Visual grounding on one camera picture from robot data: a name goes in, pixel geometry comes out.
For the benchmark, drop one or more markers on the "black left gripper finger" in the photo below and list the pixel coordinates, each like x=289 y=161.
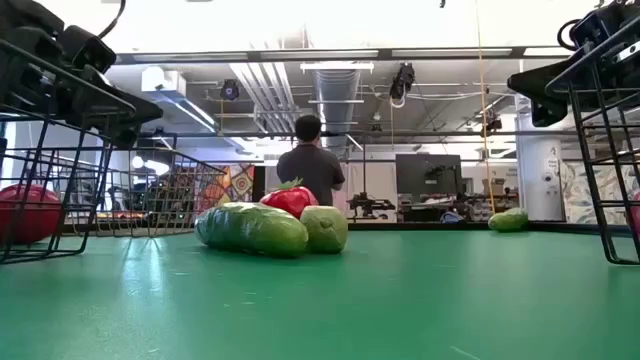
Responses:
x=115 y=107
x=127 y=136

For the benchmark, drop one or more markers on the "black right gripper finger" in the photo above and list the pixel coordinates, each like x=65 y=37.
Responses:
x=547 y=115
x=545 y=82

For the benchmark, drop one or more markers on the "green cucumber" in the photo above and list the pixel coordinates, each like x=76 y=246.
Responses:
x=250 y=230
x=507 y=221

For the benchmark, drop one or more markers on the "red tomato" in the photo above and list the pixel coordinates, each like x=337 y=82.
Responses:
x=30 y=215

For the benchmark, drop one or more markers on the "small red fruit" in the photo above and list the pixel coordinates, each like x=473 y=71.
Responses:
x=636 y=212

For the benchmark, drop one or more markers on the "red strawberry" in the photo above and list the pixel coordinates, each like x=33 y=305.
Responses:
x=290 y=200

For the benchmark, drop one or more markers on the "pale green lime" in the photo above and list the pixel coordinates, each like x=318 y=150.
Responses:
x=325 y=230

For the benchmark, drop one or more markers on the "white ceiling air unit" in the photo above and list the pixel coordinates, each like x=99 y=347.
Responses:
x=162 y=80

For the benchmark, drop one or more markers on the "white pillar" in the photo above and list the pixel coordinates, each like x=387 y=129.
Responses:
x=540 y=175

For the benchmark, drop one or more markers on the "cardboard box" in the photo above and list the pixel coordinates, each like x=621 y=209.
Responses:
x=494 y=187

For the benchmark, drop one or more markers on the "thin black horizontal rod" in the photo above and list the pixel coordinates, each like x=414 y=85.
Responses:
x=450 y=133

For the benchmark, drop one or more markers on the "black round ceiling device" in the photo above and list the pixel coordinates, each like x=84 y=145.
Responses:
x=230 y=90

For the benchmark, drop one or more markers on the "black monitor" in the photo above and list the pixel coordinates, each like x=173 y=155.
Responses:
x=427 y=175

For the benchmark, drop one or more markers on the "blue object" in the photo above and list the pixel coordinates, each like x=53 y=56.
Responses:
x=451 y=217

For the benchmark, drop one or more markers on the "person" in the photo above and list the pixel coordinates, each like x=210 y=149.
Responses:
x=310 y=170

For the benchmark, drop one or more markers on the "black robot on stand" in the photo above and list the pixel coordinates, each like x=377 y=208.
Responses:
x=370 y=204

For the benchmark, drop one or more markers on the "white ceiling light fixture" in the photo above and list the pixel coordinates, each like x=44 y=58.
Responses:
x=336 y=66

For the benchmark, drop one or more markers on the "green table mat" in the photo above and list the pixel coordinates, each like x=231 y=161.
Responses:
x=350 y=310

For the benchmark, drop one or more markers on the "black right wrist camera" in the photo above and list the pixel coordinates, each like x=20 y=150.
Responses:
x=597 y=25

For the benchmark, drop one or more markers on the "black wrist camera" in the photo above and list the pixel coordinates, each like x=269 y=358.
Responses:
x=597 y=25
x=87 y=47

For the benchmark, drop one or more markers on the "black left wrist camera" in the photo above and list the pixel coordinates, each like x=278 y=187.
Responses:
x=87 y=47

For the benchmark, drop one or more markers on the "colourful patterned wall panel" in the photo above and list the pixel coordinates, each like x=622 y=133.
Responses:
x=240 y=185

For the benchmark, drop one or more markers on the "black hanging ceiling camera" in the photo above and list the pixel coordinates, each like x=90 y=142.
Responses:
x=402 y=80

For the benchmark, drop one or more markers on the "black overhead frame beam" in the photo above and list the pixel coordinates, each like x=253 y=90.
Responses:
x=250 y=56

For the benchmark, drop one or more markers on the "silver ceiling duct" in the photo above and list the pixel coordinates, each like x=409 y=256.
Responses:
x=335 y=90

